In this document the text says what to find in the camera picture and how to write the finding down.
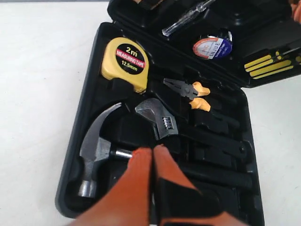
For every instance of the yellow measuring tape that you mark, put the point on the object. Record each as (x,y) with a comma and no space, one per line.
(125,59)

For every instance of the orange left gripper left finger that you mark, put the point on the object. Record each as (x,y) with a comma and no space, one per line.
(128,202)

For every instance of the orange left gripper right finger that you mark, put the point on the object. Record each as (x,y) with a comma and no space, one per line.
(179,202)

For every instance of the black handled adjustable wrench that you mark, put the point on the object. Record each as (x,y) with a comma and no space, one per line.
(165,125)

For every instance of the yellow black striped screwdriver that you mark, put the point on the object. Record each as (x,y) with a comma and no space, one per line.
(278,61)

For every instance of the yellow handled pliers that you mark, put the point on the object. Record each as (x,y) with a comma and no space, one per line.
(215,101)

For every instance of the blue electrical tape roll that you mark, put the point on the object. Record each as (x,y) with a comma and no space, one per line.
(214,46)

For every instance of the steel claw hammer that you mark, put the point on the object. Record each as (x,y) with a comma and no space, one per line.
(94,148)

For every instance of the black plastic tool case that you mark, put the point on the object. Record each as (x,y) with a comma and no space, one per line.
(258,27)

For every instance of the clear handled test screwdriver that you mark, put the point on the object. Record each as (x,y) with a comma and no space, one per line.
(191,14)

